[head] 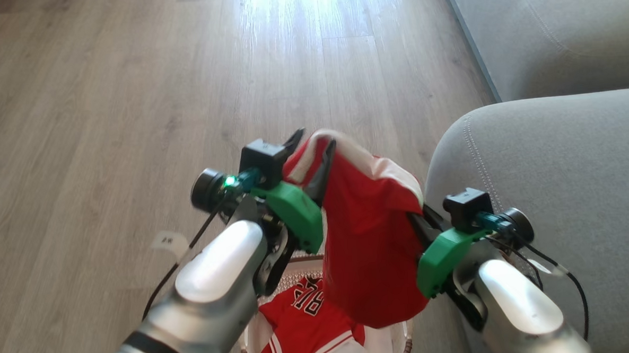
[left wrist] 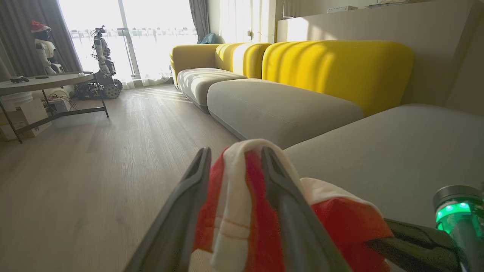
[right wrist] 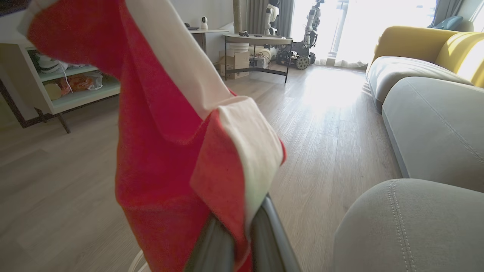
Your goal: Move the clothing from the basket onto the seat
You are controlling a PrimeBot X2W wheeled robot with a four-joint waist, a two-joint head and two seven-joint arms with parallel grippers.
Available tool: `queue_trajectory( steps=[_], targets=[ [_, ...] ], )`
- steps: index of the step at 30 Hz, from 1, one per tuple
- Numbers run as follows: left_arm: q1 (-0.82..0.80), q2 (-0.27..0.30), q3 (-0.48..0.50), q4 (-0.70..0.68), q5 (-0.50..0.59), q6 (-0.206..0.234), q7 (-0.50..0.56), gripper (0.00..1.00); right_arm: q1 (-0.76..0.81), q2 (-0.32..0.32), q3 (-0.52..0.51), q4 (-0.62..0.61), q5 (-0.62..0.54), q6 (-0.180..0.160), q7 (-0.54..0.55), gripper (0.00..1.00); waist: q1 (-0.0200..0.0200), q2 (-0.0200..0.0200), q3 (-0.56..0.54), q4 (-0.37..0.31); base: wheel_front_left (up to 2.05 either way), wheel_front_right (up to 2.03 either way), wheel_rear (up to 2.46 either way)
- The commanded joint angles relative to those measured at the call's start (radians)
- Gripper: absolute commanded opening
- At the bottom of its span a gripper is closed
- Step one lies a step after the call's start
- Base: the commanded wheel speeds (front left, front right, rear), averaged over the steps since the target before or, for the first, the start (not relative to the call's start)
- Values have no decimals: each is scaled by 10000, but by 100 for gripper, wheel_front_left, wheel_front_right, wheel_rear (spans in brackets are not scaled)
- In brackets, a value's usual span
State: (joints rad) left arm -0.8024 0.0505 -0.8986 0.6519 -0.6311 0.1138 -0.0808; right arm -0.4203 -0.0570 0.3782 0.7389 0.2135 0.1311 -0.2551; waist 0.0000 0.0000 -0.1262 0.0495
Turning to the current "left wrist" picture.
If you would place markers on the wide dark grey curtain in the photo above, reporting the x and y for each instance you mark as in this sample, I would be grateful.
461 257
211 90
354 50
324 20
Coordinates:
19 41

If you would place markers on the yellow sofa corner backrest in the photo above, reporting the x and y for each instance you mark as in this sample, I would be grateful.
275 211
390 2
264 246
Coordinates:
193 56

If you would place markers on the white sheer curtain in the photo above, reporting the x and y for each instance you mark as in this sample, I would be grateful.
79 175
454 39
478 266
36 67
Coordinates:
242 19

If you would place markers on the grey window frame post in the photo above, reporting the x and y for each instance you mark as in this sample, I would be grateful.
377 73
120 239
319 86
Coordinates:
127 37

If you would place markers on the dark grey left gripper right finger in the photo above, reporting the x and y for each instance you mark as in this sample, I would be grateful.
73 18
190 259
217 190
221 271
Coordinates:
298 234

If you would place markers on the white humanoid robot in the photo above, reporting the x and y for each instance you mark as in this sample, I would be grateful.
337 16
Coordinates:
46 53

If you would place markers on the white bucket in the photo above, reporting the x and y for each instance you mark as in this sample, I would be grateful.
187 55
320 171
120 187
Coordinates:
17 99

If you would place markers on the round grey side table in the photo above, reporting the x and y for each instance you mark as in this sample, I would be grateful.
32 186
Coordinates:
45 80

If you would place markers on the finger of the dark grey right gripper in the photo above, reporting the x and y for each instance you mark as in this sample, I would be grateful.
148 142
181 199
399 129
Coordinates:
419 247

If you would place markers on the narrow grey curtain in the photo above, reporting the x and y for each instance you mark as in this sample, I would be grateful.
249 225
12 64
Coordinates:
199 19

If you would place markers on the grey sofa seat cushion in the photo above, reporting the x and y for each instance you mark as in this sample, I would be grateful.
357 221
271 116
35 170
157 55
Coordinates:
397 151
204 83
280 109

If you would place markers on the large yellow sofa backrest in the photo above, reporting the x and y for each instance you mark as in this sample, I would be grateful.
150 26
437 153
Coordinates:
332 71

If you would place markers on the white flat device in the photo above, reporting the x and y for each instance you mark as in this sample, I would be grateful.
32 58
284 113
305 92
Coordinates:
342 9

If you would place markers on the red santa hat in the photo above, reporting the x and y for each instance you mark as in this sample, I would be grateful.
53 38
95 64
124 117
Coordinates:
38 27

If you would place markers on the teal cushion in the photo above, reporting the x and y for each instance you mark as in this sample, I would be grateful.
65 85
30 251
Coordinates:
208 38

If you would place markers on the cardboard box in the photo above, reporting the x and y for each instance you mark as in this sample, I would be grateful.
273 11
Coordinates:
28 119

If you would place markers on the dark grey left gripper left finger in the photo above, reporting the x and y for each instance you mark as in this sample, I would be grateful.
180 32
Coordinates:
170 226

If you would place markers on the black cylinder with green light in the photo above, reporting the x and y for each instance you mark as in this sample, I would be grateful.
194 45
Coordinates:
459 215

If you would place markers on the tracked mobile robot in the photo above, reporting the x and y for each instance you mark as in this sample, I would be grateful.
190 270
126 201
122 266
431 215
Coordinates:
103 71

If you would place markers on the small yellow sofa backrest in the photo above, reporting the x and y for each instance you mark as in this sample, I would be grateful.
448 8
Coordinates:
242 56

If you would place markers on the red white striped garment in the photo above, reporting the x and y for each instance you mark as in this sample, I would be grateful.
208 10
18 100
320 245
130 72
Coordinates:
242 211

